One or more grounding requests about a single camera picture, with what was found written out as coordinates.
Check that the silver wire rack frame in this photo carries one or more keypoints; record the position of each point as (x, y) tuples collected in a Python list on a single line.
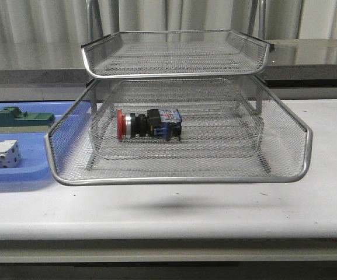
[(227, 96)]

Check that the green and beige electrical module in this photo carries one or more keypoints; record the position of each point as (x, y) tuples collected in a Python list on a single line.
[(13, 120)]

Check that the white circuit breaker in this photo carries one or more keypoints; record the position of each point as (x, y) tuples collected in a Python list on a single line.
[(9, 154)]

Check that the silver mesh tray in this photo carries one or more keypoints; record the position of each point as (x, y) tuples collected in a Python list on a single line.
[(201, 138), (145, 54), (286, 143)]

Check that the grey background counter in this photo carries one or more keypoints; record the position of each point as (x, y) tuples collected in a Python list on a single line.
[(297, 69)]

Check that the blue plastic tray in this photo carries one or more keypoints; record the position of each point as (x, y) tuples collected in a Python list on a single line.
[(25, 172)]

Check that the red emergency push button switch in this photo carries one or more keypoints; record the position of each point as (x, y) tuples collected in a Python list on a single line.
[(158, 122)]

